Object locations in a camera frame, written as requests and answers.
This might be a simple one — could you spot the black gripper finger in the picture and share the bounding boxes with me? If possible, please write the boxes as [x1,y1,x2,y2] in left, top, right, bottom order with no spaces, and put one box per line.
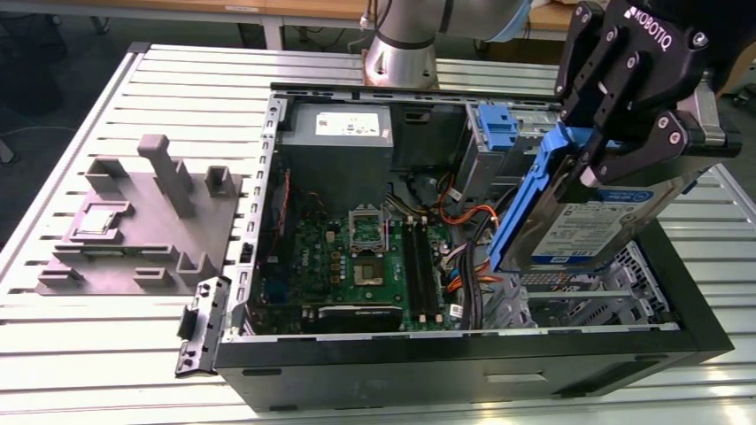
[554,2,626,126]
[575,104,742,186]

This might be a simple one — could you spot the hard disk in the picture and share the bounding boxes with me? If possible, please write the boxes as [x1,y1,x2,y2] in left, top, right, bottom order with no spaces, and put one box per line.
[486,123,701,274]

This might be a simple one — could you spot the perforated metal disk bay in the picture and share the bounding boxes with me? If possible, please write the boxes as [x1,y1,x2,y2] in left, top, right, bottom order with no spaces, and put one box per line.
[482,241,674,331]

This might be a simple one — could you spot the brown wooden cabinet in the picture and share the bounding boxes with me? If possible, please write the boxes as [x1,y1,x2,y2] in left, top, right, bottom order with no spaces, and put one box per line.
[705,39,756,128]

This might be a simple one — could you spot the empty blue plastic drive carrier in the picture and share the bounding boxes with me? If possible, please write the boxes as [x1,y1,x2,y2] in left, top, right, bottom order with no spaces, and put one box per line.
[478,104,519,152]

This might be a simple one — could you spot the grey metal drive bay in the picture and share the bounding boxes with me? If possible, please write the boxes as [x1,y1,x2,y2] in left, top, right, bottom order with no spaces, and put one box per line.
[457,102,571,205]

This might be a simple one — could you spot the black RAM slot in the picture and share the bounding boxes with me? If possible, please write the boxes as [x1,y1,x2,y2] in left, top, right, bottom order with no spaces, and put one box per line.
[402,214,429,325]
[418,214,445,324]

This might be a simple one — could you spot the grey power supply unit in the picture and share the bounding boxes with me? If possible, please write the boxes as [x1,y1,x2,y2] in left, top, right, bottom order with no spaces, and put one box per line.
[274,102,395,209]

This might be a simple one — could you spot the metal socket cover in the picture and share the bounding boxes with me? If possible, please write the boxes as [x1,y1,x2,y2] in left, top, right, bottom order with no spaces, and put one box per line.
[346,204,391,259]

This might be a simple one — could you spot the CPU socket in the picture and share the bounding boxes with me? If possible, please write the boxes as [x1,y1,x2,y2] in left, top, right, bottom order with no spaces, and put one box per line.
[350,259,398,290]

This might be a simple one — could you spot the green motherboard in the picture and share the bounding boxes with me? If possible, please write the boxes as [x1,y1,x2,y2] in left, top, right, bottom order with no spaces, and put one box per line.
[253,211,469,334]

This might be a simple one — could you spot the black graphics card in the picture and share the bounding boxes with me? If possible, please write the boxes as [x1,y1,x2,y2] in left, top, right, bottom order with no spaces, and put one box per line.
[299,303,406,336]

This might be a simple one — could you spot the black PC case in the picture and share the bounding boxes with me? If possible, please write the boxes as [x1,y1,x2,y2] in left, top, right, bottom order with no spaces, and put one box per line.
[173,81,737,413]

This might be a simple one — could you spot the grey parts rack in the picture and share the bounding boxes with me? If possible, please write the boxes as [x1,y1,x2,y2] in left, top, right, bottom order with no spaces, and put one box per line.
[34,135,246,298]

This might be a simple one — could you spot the green RAM stick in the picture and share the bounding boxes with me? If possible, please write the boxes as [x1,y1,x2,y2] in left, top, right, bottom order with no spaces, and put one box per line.
[78,247,173,259]

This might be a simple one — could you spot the silver CPU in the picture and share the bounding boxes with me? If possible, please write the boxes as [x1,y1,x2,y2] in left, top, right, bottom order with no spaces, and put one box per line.
[78,212,117,235]

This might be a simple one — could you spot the black office chair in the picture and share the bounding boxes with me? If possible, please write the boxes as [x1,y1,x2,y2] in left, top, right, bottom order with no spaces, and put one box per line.
[0,11,66,117]

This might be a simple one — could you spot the orange wire loop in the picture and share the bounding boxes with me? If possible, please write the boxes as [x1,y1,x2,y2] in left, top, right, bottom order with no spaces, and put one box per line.
[439,204,502,249]

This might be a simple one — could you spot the yellow black power wires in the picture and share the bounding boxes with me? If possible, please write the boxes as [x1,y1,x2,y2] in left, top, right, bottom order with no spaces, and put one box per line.
[383,192,418,214]

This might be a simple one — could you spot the red fan wire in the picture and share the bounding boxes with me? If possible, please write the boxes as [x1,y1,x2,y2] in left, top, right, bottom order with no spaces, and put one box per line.
[265,170,293,263]

